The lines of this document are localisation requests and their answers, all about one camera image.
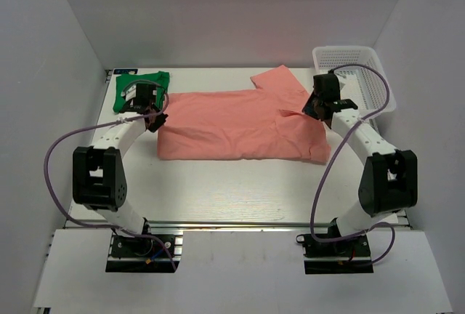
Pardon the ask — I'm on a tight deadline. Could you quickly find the pink t-shirt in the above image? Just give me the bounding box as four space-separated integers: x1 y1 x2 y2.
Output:
157 65 331 164

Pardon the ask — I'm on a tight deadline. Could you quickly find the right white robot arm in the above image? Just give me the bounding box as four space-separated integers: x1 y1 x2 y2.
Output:
303 71 418 255

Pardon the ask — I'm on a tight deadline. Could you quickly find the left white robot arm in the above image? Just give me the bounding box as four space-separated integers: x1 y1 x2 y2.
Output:
73 79 169 255

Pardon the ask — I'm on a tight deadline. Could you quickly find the folded green t-shirt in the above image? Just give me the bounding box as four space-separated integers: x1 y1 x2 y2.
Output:
113 70 170 113

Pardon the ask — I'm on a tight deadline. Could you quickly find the blue label sticker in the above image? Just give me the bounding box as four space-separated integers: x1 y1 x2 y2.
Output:
113 68 138 75

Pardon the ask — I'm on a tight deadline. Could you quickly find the white plastic basket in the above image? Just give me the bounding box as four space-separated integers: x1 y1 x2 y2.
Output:
312 46 397 115

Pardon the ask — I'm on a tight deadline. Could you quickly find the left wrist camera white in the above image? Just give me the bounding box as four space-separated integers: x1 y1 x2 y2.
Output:
121 85 137 101

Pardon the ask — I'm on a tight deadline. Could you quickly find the aluminium table edge rail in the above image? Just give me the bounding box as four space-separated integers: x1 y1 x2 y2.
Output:
65 219 410 233

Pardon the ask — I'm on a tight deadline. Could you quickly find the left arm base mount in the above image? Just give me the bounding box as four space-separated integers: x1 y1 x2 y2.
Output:
105 234 176 274

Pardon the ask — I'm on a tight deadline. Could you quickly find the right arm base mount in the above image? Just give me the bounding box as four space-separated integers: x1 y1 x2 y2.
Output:
296 233 373 275

